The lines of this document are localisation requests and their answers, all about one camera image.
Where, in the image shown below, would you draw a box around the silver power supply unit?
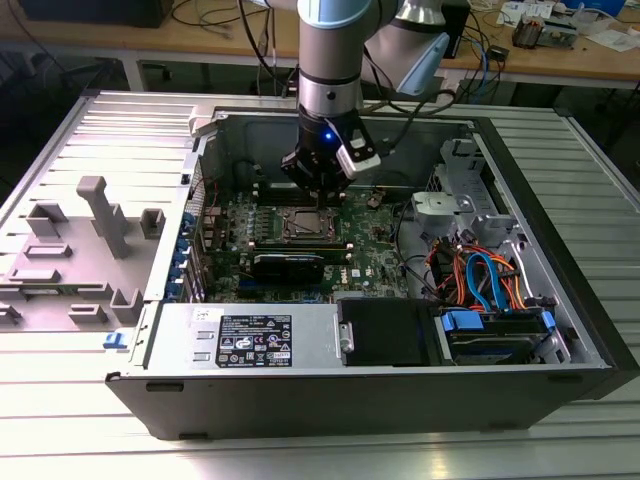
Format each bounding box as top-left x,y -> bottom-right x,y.
143,301 -> 347,372

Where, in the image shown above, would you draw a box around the black graphics card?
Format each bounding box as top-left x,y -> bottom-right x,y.
248,251 -> 327,290

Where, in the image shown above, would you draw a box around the small copper coil transformer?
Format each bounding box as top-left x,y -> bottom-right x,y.
513,13 -> 545,50

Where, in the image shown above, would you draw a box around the hard disk in blue carrier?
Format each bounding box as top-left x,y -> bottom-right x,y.
433,305 -> 557,367

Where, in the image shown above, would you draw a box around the silver disk bay cage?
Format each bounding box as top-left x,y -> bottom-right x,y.
409,135 -> 524,249

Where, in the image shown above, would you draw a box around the grey parts rack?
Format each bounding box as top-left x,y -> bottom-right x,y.
0,174 -> 167,334

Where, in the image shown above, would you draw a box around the blue data wire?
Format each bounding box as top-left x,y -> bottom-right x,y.
464,252 -> 507,314

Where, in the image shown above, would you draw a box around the dark camera cable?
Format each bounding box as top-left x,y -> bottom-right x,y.
372,88 -> 457,156

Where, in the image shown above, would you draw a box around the green motherboard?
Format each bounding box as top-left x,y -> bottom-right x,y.
197,187 -> 419,306

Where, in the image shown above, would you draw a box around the white paper sheets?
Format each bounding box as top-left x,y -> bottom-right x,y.
584,28 -> 640,52

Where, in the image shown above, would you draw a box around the green RAM stick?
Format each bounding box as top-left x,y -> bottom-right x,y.
252,239 -> 352,262

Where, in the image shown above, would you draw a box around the orange power wire bundle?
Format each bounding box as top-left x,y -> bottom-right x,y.
430,238 -> 529,312

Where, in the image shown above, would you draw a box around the wooden desk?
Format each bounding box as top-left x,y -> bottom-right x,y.
0,0 -> 640,94

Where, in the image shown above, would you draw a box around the silver CPU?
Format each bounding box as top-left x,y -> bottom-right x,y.
293,211 -> 325,236

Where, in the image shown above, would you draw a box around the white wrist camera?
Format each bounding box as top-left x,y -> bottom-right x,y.
333,130 -> 383,180

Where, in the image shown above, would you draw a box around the black open PC case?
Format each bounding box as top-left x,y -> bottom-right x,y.
103,102 -> 640,442

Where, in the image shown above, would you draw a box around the black computer box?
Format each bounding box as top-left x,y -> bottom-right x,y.
19,0 -> 169,29

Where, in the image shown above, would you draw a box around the black desktop tower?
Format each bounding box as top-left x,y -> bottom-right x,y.
442,0 -> 474,60

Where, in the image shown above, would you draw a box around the black wire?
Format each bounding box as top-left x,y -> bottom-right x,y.
392,199 -> 442,301

